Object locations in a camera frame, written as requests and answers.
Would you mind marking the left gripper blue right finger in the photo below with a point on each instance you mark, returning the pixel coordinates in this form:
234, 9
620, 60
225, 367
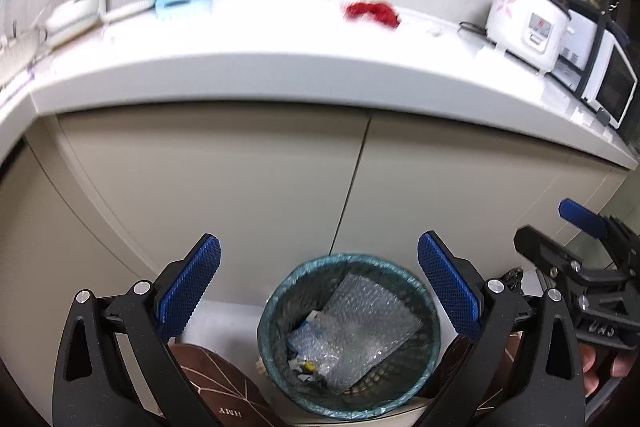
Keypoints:
456, 283

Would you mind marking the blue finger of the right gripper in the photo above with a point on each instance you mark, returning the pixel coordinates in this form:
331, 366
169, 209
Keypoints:
582, 218
549, 257

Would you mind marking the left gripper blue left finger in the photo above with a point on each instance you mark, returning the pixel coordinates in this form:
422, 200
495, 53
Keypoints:
183, 283

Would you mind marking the clear bubble wrap sheet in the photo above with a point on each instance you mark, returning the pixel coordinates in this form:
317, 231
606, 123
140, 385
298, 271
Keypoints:
360, 326

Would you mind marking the red mesh net bag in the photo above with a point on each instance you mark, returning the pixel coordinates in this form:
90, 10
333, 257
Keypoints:
379, 11

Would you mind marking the yellow white snack bag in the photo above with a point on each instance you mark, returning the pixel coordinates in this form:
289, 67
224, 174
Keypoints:
303, 370

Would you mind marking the teal lined trash basket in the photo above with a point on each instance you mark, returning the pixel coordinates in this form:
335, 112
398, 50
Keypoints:
387, 386

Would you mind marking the person's right hand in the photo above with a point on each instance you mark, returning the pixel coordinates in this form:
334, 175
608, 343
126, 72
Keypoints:
595, 363

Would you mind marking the white microwave oven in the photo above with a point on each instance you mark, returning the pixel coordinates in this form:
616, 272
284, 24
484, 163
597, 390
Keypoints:
601, 76

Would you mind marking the white rice cooker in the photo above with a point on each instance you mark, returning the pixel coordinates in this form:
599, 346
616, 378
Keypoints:
532, 30

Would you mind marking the purple edged dish cloth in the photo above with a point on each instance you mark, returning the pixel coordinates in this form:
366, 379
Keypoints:
15, 76

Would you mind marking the patterned shallow plate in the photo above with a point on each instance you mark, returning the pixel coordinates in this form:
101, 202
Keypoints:
126, 11

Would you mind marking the stacked white bowls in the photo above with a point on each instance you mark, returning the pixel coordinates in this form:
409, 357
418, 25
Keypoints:
71, 19

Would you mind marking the white bowl with handle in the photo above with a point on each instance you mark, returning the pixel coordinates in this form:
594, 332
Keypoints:
28, 41

